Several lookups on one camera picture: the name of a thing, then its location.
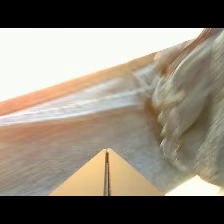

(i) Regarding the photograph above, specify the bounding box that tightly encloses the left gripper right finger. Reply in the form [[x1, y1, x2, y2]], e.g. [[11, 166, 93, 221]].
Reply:
[[107, 148, 165, 197]]

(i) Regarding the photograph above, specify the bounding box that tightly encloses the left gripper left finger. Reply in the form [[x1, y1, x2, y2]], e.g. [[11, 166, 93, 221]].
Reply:
[[49, 148, 107, 197]]

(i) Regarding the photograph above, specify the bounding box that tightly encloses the brown garment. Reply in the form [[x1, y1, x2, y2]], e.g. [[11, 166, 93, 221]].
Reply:
[[0, 27, 224, 197]]

